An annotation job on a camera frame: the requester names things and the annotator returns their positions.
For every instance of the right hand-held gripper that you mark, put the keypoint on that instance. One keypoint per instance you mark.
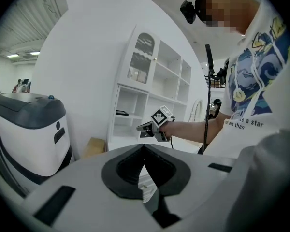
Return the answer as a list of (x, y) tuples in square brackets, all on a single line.
[(160, 115)]

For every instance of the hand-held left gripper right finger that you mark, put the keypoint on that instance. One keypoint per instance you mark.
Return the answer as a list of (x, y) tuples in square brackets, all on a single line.
[(203, 190)]

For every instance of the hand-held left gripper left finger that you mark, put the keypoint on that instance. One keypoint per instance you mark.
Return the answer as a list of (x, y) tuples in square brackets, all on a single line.
[(82, 190)]

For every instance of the black object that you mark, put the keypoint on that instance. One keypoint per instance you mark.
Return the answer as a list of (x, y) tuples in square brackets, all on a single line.
[(122, 112)]

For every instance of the person's right forearm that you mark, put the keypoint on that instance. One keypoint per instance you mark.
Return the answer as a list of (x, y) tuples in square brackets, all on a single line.
[(195, 129)]

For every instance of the white shelf cabinet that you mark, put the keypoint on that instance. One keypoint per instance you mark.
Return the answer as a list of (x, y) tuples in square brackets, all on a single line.
[(169, 78)]

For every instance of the person's right hand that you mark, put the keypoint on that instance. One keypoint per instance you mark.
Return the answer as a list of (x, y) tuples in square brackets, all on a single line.
[(168, 129)]

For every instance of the black box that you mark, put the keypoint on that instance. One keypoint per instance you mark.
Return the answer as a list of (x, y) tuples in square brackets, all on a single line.
[(145, 134)]

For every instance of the large cardboard box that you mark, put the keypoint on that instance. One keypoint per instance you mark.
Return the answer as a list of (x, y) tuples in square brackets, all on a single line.
[(94, 146)]

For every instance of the black pole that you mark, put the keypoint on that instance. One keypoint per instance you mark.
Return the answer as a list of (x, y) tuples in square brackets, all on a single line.
[(208, 100)]

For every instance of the arched glass cabinet door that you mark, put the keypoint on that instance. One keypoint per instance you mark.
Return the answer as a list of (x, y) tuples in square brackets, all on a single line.
[(141, 57)]

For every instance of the white black service robot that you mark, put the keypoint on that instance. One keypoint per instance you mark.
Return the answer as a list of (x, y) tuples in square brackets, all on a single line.
[(26, 134), (7, 175)]

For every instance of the dark metal rack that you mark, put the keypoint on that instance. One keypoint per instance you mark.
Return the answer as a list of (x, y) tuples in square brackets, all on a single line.
[(217, 82)]

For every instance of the person's printed white T-shirt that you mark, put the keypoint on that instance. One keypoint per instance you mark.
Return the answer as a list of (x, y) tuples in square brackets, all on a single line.
[(251, 81)]

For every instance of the ceiling light panel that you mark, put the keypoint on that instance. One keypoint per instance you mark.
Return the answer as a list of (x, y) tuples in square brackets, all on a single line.
[(35, 53), (13, 55)]

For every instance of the person's head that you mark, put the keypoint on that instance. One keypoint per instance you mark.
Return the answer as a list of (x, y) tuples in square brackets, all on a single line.
[(232, 6)]

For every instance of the black clamp mount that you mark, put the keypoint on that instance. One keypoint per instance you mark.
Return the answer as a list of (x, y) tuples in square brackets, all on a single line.
[(221, 72)]

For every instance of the black head-mounted camera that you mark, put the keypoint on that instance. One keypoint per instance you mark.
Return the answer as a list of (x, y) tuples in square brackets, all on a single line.
[(189, 11)]

